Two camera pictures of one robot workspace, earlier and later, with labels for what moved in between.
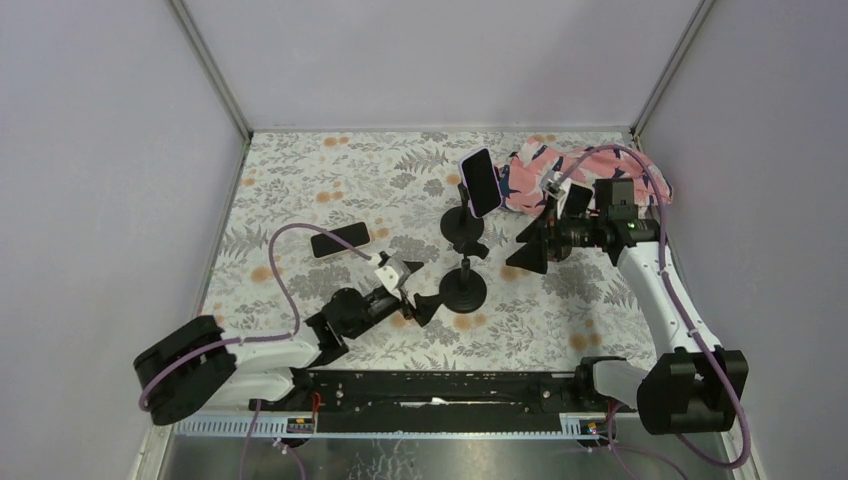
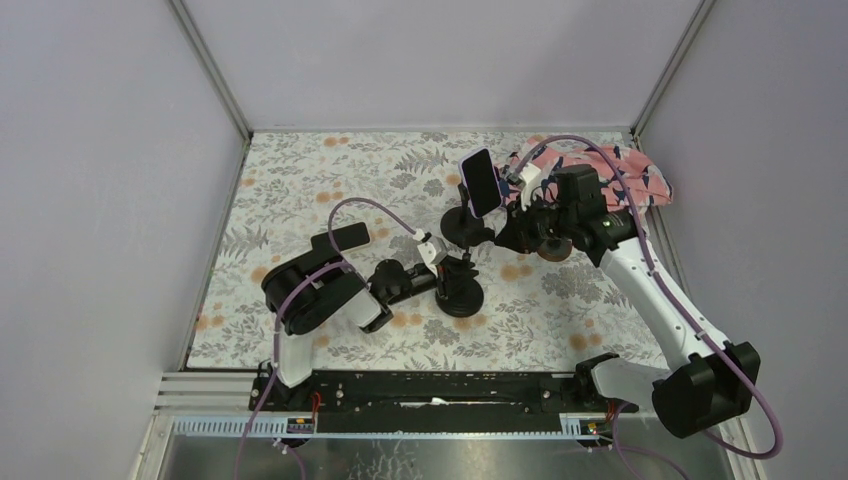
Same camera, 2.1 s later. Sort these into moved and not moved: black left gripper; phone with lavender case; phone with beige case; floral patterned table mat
Moved: black left gripper
Not moved: phone with lavender case; floral patterned table mat; phone with beige case
